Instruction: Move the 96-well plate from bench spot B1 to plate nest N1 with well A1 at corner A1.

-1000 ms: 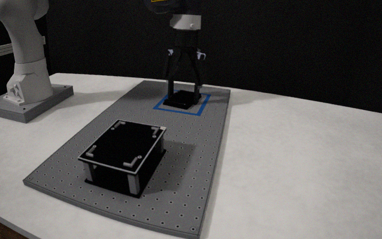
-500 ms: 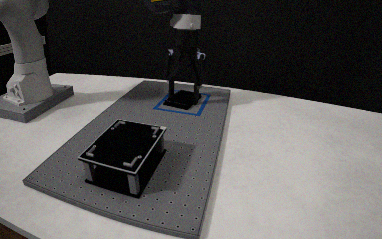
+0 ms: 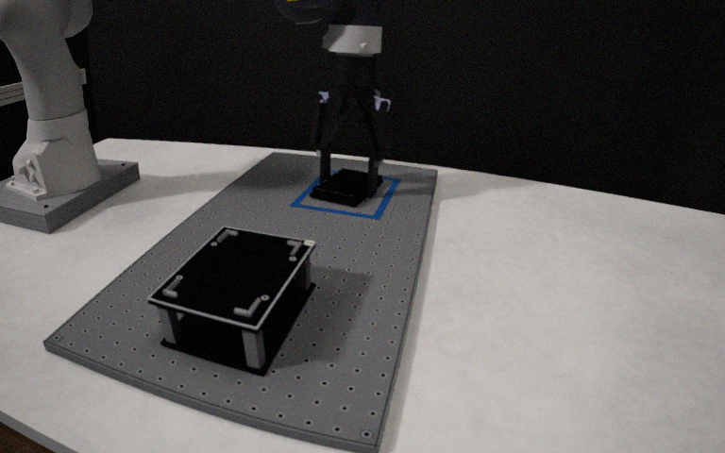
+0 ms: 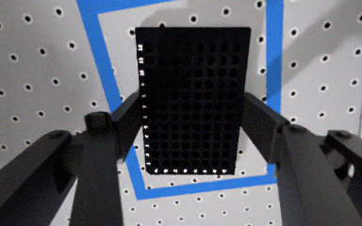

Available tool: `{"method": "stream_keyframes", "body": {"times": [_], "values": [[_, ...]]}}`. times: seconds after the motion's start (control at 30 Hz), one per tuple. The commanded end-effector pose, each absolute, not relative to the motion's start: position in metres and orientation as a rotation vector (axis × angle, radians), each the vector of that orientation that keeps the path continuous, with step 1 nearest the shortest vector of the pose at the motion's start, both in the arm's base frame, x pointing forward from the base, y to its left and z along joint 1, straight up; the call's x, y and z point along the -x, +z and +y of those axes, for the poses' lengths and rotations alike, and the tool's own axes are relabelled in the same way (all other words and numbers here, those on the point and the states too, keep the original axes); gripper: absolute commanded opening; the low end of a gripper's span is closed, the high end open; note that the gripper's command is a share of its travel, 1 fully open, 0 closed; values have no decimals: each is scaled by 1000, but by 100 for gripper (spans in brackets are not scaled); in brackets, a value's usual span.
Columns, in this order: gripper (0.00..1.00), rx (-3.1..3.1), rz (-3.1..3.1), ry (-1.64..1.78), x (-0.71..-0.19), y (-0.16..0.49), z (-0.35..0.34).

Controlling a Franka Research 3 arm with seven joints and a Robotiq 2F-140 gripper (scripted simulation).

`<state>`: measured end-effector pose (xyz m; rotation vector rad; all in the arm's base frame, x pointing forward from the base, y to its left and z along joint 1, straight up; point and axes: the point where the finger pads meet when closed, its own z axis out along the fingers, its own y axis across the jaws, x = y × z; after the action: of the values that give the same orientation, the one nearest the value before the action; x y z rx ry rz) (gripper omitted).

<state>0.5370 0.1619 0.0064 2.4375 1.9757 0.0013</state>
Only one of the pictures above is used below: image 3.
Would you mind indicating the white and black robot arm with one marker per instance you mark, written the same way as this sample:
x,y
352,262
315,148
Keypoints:
x,y
57,156

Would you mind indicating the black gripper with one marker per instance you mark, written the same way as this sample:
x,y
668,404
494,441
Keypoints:
x,y
356,100

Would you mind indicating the blue tape outline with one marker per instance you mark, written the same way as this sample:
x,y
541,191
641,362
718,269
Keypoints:
x,y
376,216

